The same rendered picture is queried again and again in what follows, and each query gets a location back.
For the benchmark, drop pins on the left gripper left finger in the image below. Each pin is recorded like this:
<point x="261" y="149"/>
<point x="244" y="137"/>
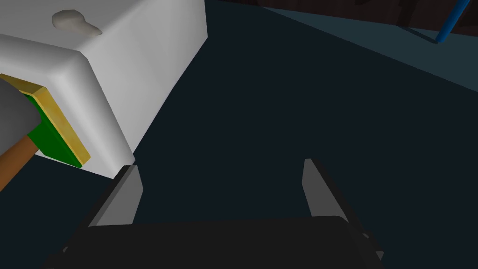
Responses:
<point x="121" y="203"/>

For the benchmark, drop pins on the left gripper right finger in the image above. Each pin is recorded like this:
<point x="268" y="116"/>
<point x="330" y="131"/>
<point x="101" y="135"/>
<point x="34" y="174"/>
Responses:
<point x="317" y="194"/>

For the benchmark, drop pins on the yellow and green sponge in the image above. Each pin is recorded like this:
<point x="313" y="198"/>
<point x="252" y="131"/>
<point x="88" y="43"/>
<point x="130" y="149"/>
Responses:
<point x="61" y="127"/>

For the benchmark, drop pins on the white table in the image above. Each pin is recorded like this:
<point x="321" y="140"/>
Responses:
<point x="142" y="59"/>

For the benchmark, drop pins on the beige lumpy object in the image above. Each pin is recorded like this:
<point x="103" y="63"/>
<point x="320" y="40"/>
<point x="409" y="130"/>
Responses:
<point x="71" y="21"/>

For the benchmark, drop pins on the blue pole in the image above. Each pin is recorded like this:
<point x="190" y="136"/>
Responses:
<point x="450" y="22"/>

